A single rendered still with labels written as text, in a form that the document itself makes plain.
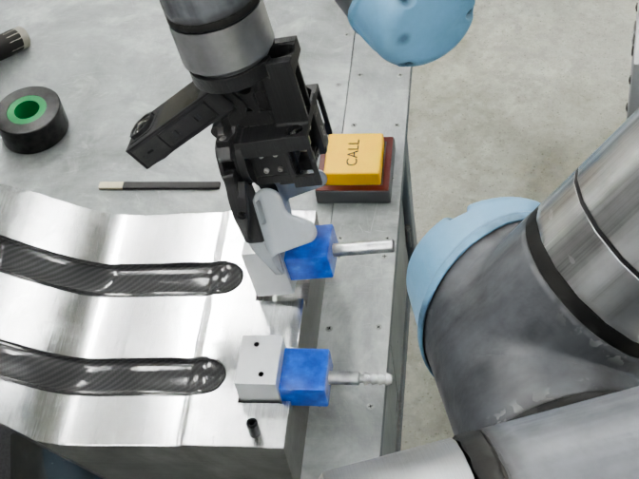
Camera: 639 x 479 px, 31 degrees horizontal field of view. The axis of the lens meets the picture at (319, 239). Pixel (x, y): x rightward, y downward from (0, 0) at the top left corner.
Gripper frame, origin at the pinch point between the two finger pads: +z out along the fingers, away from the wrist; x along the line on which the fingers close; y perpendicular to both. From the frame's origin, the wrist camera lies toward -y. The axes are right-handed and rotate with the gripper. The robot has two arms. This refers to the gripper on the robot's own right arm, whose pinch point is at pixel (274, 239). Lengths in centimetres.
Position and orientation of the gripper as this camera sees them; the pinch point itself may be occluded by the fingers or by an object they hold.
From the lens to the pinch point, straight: 104.8
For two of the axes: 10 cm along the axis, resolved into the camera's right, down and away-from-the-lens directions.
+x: 1.3, -6.8, 7.2
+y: 9.6, -0.9, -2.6
